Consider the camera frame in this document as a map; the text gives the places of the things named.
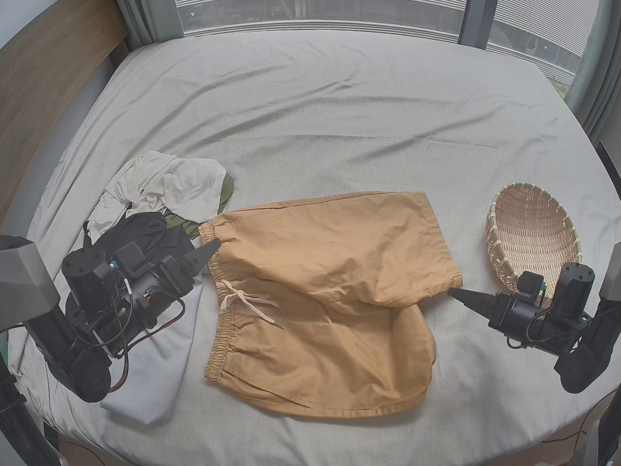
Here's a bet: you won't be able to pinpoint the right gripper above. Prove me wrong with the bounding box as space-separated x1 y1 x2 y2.
447 287 541 346

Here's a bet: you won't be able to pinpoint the black garment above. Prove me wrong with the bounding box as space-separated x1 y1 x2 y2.
82 212 197 285

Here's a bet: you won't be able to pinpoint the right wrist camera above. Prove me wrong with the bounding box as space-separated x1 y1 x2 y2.
518 271 546 305

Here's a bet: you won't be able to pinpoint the white garment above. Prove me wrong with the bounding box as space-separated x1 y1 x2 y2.
89 151 227 244

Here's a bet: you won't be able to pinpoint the pale grey garment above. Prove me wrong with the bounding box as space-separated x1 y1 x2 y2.
99 280 204 426

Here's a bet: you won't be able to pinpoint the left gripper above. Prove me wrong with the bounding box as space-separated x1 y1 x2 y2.
127 239 222 321

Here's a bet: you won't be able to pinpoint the round woven basket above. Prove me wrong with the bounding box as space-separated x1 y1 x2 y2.
485 183 582 305

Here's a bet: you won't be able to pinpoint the tan shorts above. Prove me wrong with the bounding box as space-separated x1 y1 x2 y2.
203 191 463 418

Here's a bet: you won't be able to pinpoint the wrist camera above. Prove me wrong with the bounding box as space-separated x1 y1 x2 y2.
518 271 546 305
113 242 145 273

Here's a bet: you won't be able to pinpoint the green garment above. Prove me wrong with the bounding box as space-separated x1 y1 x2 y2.
162 173 235 241

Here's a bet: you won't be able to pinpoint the blue-green curtain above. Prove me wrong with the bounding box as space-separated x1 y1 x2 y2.
564 0 621 147
103 0 187 50

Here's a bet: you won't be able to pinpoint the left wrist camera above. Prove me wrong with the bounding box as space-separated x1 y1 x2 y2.
113 242 145 273

